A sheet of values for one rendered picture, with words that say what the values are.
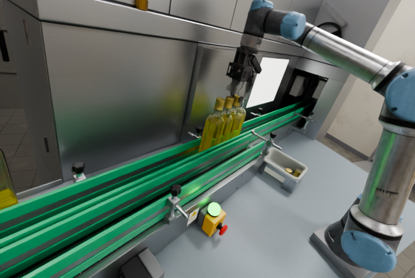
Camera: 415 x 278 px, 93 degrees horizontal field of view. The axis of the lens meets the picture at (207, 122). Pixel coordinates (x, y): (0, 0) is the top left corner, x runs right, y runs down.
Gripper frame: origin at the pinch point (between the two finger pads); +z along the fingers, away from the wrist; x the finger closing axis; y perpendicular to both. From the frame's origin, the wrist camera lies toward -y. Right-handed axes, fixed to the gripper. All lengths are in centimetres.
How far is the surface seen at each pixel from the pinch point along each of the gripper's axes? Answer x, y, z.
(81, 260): 14, 64, 23
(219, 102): 0.9, 12.8, 0.4
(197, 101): -12.0, 10.6, 5.4
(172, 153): -2.9, 28.4, 20.8
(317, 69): 0, -102, -12
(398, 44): 28, -340, -57
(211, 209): 19.1, 26.9, 30.2
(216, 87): -12.2, 0.0, 0.0
